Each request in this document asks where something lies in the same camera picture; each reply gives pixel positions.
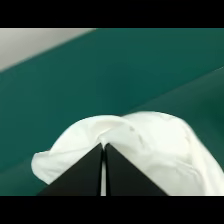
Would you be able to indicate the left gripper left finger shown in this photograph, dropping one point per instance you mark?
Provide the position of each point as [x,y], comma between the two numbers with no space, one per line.
[83,180]

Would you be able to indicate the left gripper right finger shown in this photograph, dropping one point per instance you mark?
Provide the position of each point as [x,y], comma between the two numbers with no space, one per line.
[128,180]

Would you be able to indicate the white shirt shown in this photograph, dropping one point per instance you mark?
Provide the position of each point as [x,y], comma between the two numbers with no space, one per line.
[160,143]

